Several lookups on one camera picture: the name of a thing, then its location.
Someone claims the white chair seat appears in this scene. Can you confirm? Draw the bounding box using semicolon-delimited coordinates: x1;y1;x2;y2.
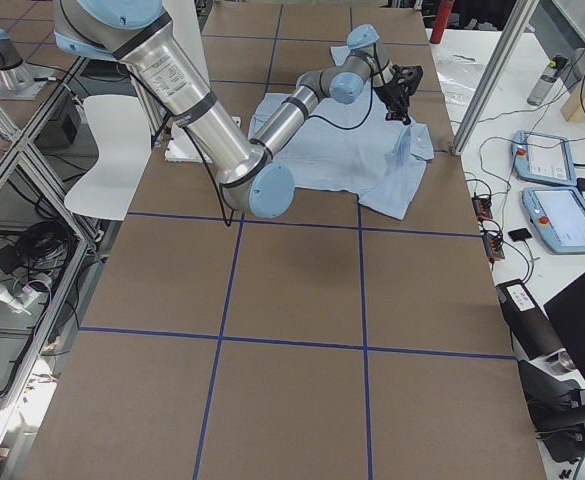
64;94;152;221

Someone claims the teach pendant tablet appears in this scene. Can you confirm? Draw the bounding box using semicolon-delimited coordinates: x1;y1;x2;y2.
512;130;577;186
521;186;585;254

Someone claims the red bottle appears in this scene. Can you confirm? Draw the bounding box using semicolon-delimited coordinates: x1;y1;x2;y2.
429;0;455;45

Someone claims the clear water bottle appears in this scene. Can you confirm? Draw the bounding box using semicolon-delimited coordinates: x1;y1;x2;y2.
526;54;570;106

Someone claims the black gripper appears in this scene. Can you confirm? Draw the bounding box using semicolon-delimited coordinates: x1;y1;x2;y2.
380;65;423;125

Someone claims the aluminium frame post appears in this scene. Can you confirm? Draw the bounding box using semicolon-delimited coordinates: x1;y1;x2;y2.
450;0;539;156

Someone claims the lower teach pendant tablet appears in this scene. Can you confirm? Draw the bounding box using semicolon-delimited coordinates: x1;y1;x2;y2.
521;186;585;254

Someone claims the light blue button shirt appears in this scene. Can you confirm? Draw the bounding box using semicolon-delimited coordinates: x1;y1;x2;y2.
247;41;434;219

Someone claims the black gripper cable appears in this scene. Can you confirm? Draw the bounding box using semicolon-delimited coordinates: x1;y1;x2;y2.
307;74;379;130

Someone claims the upper teach pendant tablet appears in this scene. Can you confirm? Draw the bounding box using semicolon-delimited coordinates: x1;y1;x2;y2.
512;130;577;186

